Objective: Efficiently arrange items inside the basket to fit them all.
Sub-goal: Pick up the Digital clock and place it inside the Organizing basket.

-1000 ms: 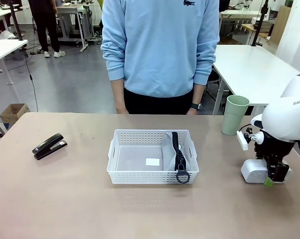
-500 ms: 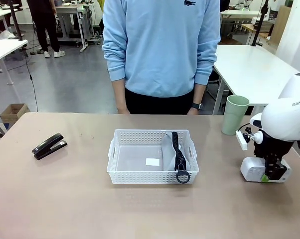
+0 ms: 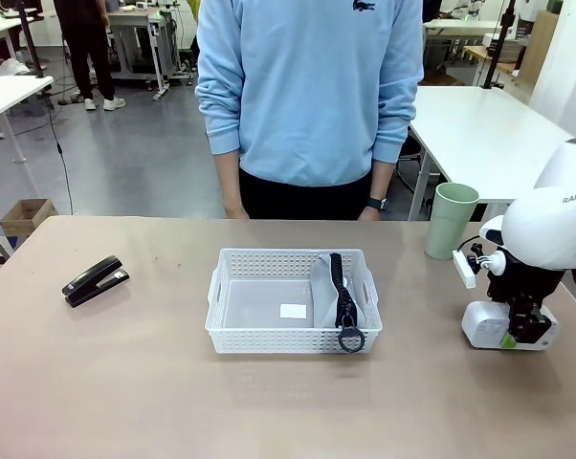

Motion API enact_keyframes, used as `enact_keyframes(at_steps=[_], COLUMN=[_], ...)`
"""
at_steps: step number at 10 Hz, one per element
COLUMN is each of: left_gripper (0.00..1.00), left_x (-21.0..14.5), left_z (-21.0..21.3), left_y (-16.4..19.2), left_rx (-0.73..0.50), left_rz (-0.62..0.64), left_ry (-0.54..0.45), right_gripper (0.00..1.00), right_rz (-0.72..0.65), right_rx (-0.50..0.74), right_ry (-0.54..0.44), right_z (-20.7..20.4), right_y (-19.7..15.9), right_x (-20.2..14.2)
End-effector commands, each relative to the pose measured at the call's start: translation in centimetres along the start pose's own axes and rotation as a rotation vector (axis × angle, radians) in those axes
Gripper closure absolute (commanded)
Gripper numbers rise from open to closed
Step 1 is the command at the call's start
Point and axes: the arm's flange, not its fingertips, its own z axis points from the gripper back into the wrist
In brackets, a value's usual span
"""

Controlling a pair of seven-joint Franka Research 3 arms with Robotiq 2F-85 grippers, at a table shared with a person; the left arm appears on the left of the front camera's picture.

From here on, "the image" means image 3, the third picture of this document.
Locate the black stapler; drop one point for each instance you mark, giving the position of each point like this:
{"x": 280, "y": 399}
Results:
{"x": 94, "y": 279}

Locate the black wrist watch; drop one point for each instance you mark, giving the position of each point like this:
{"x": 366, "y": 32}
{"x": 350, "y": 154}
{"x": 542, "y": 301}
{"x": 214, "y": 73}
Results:
{"x": 377, "y": 204}

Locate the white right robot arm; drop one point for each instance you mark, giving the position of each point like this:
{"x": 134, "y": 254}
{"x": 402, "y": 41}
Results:
{"x": 541, "y": 229}

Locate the grey pencil case black zipper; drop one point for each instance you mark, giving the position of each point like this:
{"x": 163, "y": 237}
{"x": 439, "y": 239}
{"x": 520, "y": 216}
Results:
{"x": 324, "y": 296}

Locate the person's left forearm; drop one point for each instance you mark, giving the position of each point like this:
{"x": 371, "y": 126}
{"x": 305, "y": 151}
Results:
{"x": 380, "y": 179}

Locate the white rectangular label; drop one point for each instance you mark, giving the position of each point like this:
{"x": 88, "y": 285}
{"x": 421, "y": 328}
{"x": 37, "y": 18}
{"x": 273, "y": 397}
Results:
{"x": 293, "y": 311}

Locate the person's left hand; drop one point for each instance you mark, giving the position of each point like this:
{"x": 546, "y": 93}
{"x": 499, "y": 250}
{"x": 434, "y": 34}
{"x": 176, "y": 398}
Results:
{"x": 369, "y": 215}

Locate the white rounded plastic device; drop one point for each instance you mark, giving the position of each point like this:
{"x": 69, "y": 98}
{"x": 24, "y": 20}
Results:
{"x": 484, "y": 327}

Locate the grey metal desk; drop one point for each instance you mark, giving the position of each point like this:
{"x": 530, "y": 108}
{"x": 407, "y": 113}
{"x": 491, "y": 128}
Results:
{"x": 139, "y": 28}

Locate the black chair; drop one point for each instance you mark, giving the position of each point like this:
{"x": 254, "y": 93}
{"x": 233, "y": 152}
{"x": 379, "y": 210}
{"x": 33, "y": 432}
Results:
{"x": 410, "y": 158}

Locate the light green plastic cup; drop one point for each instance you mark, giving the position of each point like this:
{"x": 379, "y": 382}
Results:
{"x": 448, "y": 229}

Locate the black stand pole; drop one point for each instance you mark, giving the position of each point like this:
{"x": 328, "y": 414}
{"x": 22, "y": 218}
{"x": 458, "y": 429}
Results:
{"x": 29, "y": 38}

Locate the person in black clothes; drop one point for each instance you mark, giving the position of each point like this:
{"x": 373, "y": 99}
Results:
{"x": 89, "y": 52}

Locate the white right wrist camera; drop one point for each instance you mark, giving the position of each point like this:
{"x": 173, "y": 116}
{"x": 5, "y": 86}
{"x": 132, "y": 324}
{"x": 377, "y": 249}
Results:
{"x": 464, "y": 270}

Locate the black tripod pole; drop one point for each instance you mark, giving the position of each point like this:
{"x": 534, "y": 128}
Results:
{"x": 498, "y": 43}

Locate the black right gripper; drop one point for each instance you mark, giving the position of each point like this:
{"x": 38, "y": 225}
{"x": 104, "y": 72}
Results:
{"x": 522, "y": 283}

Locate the brown cardboard box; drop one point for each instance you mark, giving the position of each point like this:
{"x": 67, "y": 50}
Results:
{"x": 27, "y": 217}

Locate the white table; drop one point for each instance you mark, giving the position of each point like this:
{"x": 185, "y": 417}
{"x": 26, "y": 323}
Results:
{"x": 479, "y": 124}
{"x": 10, "y": 93}

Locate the light wooden cabinet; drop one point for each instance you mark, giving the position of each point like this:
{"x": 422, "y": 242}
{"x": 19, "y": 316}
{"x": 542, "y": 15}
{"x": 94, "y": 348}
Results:
{"x": 539, "y": 43}

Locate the person's right hand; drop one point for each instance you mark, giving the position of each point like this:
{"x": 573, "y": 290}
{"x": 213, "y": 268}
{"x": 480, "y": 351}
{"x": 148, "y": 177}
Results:
{"x": 236, "y": 213}

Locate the person's right forearm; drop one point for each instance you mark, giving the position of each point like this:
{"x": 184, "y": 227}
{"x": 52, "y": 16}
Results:
{"x": 228, "y": 181}

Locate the white perforated plastic basket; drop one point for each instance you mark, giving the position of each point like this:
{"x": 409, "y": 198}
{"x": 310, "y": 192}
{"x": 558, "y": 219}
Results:
{"x": 269, "y": 340}

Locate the person in light blue sweatshirt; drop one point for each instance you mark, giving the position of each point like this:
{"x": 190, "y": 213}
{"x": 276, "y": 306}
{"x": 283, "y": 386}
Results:
{"x": 307, "y": 95}

